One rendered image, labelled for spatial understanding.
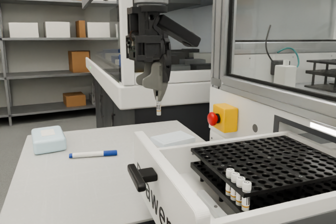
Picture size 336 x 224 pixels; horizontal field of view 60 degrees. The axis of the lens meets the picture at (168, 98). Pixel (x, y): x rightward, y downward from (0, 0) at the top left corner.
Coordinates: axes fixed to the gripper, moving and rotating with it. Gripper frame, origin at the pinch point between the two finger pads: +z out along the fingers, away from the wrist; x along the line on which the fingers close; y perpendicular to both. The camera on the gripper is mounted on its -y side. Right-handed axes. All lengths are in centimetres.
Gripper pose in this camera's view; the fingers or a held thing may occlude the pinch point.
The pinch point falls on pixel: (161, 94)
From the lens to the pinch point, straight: 69.0
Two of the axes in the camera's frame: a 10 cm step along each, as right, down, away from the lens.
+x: 4.2, 1.9, -8.9
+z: 0.0, 9.8, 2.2
